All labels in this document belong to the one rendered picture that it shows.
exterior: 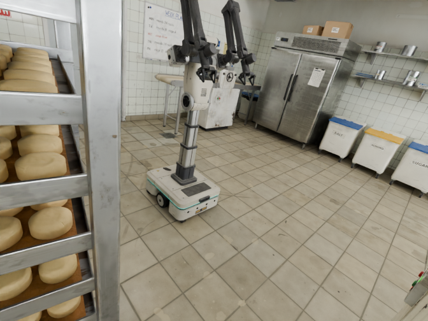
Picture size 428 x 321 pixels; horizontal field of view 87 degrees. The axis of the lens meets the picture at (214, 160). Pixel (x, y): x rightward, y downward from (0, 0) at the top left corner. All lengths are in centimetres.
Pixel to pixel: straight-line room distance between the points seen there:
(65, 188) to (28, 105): 10
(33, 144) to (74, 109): 14
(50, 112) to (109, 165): 7
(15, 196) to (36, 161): 6
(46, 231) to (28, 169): 9
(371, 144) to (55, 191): 470
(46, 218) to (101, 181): 14
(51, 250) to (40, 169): 10
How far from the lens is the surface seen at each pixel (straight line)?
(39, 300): 43
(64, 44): 68
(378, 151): 480
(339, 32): 497
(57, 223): 38
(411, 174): 482
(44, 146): 38
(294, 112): 491
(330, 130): 494
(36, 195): 31
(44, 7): 25
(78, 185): 30
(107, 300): 42
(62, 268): 45
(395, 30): 551
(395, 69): 540
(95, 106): 23
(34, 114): 27
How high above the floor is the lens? 149
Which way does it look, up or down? 26 degrees down
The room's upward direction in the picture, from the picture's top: 12 degrees clockwise
